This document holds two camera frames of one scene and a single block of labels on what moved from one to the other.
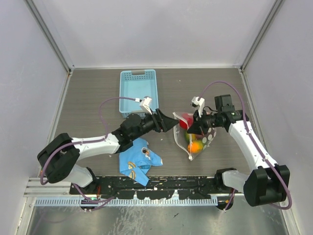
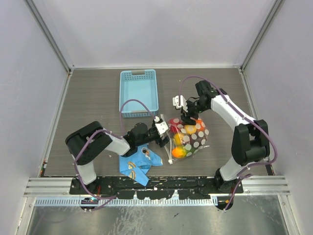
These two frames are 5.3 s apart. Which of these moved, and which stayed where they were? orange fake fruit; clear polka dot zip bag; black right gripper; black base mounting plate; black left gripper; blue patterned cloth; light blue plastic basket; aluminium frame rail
Moved: orange fake fruit; clear polka dot zip bag; black left gripper; black right gripper
Stayed: black base mounting plate; blue patterned cloth; aluminium frame rail; light blue plastic basket
